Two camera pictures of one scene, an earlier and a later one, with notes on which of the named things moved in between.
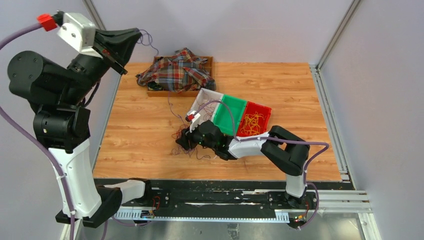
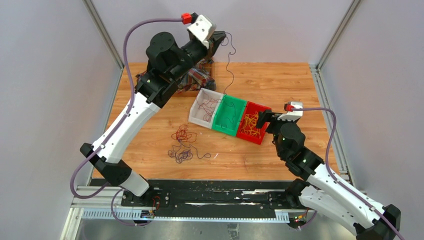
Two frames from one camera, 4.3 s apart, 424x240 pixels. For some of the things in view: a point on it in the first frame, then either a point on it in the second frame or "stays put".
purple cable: x=151 y=44 → x=229 y=53
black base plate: x=235 y=198 stays put
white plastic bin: x=207 y=112 stays put
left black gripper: x=116 y=45 → x=214 y=41
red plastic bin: x=255 y=120 stays put
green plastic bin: x=223 y=118 stays put
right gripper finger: x=188 y=140 → x=265 y=115
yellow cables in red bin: x=252 y=125 stays put
